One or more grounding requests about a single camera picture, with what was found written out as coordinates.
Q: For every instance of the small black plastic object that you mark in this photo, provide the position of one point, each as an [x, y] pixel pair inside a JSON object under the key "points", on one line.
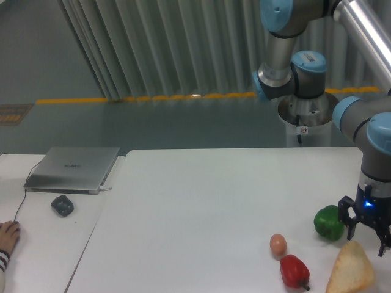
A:
{"points": [[62, 205]]}

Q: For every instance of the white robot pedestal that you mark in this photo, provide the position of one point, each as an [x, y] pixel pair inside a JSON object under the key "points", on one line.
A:
{"points": [[308, 122]]}

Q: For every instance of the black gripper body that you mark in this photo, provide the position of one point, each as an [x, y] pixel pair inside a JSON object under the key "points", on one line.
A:
{"points": [[372, 211]]}

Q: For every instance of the brown egg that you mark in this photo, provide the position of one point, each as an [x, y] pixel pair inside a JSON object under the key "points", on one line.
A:
{"points": [[278, 244]]}

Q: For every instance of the green bell pepper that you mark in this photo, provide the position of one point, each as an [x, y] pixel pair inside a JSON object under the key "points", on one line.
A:
{"points": [[327, 224]]}

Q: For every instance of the red bell pepper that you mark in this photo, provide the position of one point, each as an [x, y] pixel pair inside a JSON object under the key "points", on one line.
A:
{"points": [[294, 272]]}

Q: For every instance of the person's hand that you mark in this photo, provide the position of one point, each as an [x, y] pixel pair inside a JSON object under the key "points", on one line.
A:
{"points": [[9, 236]]}

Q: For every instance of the striped sleeve forearm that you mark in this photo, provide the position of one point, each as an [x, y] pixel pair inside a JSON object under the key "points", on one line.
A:
{"points": [[4, 260]]}

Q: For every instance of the triangular bread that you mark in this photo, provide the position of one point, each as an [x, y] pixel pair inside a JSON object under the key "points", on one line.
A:
{"points": [[352, 270]]}

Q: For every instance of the grey pleated curtain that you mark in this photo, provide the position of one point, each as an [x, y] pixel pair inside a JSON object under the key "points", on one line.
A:
{"points": [[170, 48]]}

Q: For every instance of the silver closed laptop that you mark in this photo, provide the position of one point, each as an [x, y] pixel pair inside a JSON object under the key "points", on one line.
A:
{"points": [[73, 169]]}

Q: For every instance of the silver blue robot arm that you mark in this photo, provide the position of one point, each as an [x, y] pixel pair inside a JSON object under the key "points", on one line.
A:
{"points": [[300, 77]]}

